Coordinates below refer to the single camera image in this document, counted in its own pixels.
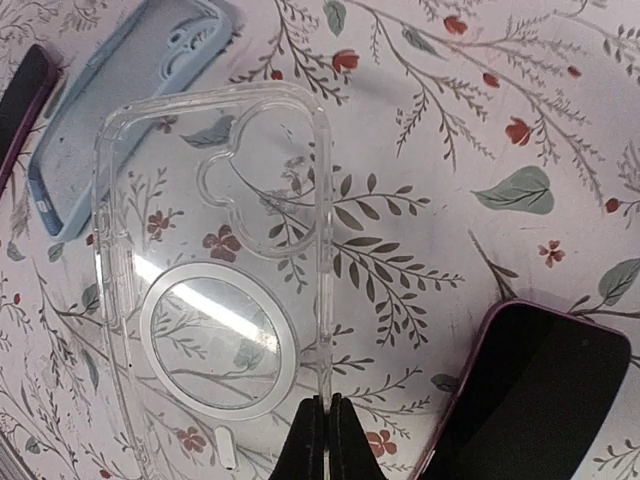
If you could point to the left black phone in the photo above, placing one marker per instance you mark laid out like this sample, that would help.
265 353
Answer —
21 103

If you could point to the floral table mat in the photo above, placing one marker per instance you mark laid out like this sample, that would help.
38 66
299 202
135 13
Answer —
484 150

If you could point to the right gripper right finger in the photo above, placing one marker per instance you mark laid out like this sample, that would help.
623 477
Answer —
349 452

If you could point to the black purple phone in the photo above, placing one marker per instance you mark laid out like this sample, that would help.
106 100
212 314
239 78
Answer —
531 399

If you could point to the clear magsafe phone case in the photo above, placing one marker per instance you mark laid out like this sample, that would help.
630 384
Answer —
213 225

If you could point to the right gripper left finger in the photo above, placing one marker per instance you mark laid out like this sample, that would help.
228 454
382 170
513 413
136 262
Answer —
303 453

